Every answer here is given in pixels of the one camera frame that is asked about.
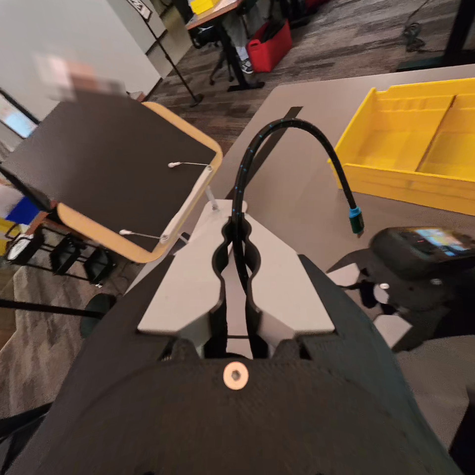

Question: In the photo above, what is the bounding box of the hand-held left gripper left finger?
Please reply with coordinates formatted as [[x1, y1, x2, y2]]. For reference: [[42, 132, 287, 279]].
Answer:
[[137, 219, 229, 358]]

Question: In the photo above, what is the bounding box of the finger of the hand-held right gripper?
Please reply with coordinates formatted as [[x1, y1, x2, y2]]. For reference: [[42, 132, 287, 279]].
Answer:
[[327, 261, 360, 287], [372, 315, 414, 350]]

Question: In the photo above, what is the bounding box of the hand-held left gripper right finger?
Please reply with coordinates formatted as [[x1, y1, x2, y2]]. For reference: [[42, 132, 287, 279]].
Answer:
[[241, 215, 337, 357]]

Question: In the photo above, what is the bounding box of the black braided hdmi cable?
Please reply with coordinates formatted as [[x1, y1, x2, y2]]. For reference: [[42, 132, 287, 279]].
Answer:
[[224, 119, 365, 360]]

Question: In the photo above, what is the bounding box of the yellow plastic bin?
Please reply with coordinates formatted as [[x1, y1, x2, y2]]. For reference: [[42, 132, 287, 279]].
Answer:
[[327, 77, 475, 216]]

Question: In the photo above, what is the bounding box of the black monitor with wooden edge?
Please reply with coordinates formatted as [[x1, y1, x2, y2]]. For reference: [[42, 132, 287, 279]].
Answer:
[[0, 91, 223, 264]]

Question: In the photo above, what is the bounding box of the black tape strip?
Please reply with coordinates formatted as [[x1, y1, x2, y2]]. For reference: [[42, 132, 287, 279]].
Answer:
[[243, 106, 304, 186]]

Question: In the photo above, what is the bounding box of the blue box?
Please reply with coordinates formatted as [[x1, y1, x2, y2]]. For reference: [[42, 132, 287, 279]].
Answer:
[[5, 196, 41, 226]]

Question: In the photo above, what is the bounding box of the black pole stand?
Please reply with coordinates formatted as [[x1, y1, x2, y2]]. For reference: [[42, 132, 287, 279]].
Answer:
[[128, 0, 204, 108]]

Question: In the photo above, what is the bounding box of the red plastic bin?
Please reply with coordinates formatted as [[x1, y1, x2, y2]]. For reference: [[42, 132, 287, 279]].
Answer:
[[247, 20, 293, 73]]

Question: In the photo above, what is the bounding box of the black desk leg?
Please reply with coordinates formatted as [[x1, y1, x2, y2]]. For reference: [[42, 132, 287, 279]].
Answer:
[[395, 0, 475, 73]]

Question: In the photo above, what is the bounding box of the wooden desk with black legs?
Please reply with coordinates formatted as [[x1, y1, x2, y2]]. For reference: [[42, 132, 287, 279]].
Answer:
[[186, 0, 266, 93]]

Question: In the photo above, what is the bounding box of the black wire rack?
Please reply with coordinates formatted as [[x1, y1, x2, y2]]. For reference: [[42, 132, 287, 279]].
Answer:
[[0, 223, 117, 288]]

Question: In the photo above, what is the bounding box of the black floor cable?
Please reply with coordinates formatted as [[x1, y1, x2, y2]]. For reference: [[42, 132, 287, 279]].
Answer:
[[403, 0, 431, 52]]

